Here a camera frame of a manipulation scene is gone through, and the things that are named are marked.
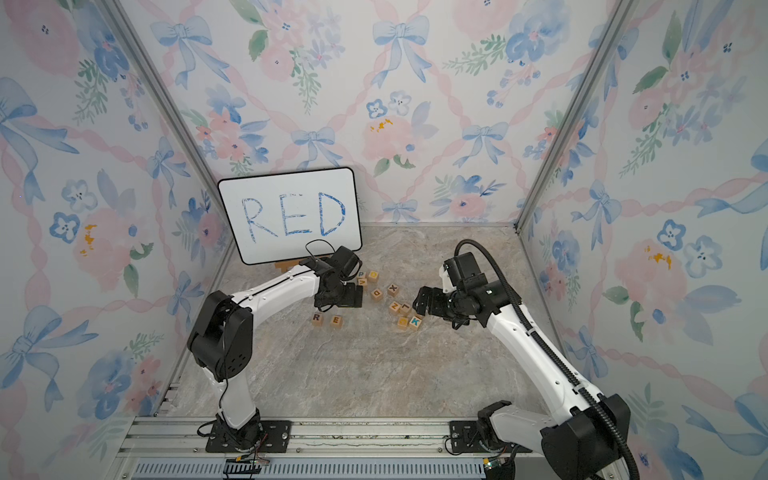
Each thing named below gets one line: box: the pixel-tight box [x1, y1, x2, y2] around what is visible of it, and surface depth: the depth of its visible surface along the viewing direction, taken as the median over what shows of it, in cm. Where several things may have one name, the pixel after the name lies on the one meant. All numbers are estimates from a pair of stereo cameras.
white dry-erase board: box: [217, 167, 362, 265], surface depth 99 cm
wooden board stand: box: [274, 260, 301, 273], surface depth 105 cm
